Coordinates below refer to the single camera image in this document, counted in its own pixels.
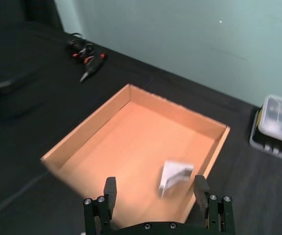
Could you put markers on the clear plastic case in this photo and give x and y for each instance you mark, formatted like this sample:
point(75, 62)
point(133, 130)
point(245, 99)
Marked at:
point(275, 127)

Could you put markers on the small white three-armed plastic piece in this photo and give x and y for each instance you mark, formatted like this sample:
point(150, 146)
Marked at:
point(174, 176)

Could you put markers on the shallow brown cardboard tray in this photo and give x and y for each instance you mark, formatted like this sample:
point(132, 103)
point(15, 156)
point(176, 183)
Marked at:
point(141, 151)

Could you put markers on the black table cloth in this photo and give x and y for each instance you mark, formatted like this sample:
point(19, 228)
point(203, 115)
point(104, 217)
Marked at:
point(33, 147)

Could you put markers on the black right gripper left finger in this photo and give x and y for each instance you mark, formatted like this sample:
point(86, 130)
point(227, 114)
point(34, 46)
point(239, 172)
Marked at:
point(110, 195)

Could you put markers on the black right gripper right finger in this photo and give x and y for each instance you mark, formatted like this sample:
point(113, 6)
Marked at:
point(210, 210)

